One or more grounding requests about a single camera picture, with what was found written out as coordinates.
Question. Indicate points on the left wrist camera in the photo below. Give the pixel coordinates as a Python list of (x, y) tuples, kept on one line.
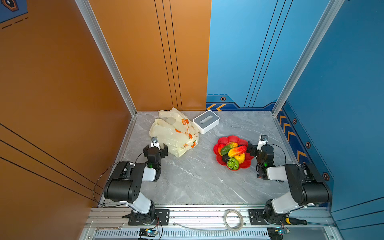
[(154, 142)]

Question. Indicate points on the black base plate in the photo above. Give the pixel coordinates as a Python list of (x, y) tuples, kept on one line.
[(260, 217), (162, 216)]

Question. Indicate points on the small red yellow fruit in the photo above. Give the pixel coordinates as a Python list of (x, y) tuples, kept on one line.
[(220, 147)]

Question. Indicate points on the right green circuit board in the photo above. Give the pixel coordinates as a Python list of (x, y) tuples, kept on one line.
[(277, 233)]

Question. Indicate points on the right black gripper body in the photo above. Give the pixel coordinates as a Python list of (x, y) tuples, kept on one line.
[(252, 150)]

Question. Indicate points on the silver wrench on rail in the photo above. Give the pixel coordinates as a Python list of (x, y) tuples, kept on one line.
[(108, 228)]

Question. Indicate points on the black avocado fruit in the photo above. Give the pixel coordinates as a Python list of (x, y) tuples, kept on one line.
[(225, 158)]

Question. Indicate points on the red yellow long mango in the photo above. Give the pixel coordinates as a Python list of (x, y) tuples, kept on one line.
[(237, 151)]

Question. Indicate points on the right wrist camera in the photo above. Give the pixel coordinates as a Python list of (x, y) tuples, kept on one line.
[(263, 140)]

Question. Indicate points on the cream plastic bag orange prints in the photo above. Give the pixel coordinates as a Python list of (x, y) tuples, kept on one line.
[(175, 130)]

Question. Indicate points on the white grey tissue box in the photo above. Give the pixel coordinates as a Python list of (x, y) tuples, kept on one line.
[(206, 121)]

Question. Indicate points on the yellow black screwdriver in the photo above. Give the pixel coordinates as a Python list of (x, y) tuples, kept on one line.
[(295, 221)]

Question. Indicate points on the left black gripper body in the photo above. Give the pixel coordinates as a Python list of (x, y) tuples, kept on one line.
[(163, 150)]

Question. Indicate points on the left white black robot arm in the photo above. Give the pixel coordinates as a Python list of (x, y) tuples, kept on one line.
[(124, 185)]

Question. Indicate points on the red flower-shaped plate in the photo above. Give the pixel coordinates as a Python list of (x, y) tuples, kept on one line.
[(248, 160)]

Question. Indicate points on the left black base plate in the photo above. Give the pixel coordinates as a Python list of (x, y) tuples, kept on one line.
[(162, 216)]

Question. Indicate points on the aluminium rail frame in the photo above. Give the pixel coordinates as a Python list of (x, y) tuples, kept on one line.
[(205, 222)]

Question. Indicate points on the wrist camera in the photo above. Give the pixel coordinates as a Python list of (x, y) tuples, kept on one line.
[(263, 140), (154, 142)]

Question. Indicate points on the coiled clear tube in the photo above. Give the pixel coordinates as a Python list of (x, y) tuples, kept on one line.
[(233, 220)]

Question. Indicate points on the green circuit board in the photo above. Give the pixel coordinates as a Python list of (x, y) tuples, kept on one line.
[(277, 233), (148, 234)]

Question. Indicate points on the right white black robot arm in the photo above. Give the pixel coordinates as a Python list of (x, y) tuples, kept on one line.
[(305, 188)]

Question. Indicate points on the yellow bell pepper fruit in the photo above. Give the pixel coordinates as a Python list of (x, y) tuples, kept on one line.
[(240, 158)]

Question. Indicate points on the left green circuit board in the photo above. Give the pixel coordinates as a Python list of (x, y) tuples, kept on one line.
[(148, 234)]

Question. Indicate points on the green yellow papaya fruit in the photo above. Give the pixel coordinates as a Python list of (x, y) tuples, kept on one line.
[(229, 146)]

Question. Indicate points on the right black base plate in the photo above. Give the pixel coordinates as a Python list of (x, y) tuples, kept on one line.
[(260, 217)]

